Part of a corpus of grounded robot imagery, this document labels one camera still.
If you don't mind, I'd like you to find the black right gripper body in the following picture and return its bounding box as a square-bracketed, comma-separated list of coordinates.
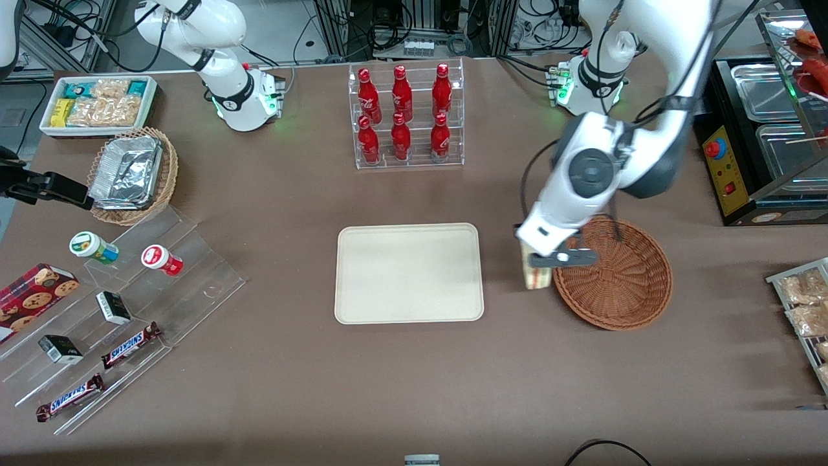
[0, 146, 45, 203]

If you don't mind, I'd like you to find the triangle sandwich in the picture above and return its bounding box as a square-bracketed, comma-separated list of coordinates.
[521, 243, 554, 290]

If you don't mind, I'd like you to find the brown round wicker basket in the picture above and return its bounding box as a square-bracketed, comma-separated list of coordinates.
[552, 216, 673, 332]

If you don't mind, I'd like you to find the light wicker basket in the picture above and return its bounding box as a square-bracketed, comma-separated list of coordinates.
[87, 126, 179, 226]

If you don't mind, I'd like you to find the cream rectangular tray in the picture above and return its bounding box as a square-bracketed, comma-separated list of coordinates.
[334, 223, 485, 324]

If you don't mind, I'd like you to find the green lidded sunflower cup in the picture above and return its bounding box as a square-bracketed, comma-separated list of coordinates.
[69, 231, 119, 265]

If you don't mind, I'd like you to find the large clear cracker bag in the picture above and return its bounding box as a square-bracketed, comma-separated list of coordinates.
[68, 97, 141, 128]

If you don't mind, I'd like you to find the red lidded yogurt cup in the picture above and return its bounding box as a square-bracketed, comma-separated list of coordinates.
[141, 245, 184, 277]

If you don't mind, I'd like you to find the small clear cracker bag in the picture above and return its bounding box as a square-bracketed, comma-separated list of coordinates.
[91, 79, 130, 101]

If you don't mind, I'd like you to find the red chocolate chip cookie box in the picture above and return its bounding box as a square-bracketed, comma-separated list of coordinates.
[0, 263, 80, 344]

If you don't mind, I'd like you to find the small black carton box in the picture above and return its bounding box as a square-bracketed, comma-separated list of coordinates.
[96, 291, 132, 326]
[38, 335, 83, 365]

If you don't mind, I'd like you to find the white plastic snack bin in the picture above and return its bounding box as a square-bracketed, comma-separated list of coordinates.
[39, 74, 159, 140]

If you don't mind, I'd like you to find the red cola bottle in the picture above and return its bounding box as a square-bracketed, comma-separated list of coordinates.
[358, 115, 381, 164]
[392, 65, 413, 122]
[430, 113, 452, 162]
[358, 68, 382, 125]
[432, 63, 453, 120]
[391, 112, 412, 161]

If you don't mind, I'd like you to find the clear acrylic bottle rack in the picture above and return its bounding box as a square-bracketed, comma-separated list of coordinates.
[348, 58, 465, 170]

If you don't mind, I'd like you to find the clear acrylic tiered shelf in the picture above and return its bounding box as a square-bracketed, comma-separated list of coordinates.
[0, 204, 246, 436]

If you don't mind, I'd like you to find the Snickers chocolate bar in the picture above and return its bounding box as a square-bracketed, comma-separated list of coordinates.
[36, 373, 105, 423]
[102, 322, 162, 370]

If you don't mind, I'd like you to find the black food warmer appliance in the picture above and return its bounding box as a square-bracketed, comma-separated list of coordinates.
[695, 55, 828, 227]

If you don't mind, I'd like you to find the steel food pan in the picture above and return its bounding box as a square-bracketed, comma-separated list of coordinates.
[756, 123, 828, 195]
[731, 63, 800, 124]

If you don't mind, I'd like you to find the glass display case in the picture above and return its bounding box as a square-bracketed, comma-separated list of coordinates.
[756, 10, 828, 195]

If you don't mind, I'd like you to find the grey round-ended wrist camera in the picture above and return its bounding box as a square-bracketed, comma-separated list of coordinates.
[528, 249, 598, 269]

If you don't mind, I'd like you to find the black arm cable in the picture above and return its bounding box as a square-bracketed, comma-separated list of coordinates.
[520, 0, 764, 243]

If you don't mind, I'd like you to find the black looped cable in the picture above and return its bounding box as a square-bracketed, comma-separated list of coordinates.
[563, 439, 654, 466]

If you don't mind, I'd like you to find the grey wire rack tray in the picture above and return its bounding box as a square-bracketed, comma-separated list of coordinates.
[767, 258, 828, 395]

